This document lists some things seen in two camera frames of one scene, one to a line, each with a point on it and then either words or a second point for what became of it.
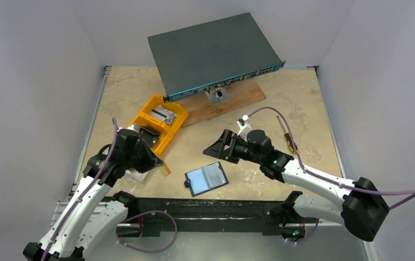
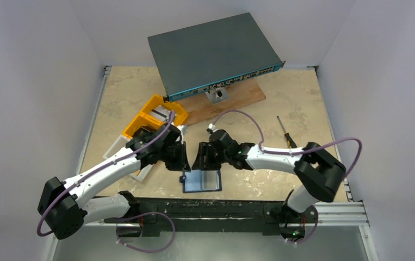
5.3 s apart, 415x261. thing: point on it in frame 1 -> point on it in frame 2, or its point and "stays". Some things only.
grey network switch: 212,55 stays
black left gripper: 152,161 -> 182,164
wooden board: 199,107 stays
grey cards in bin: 162,113 stays
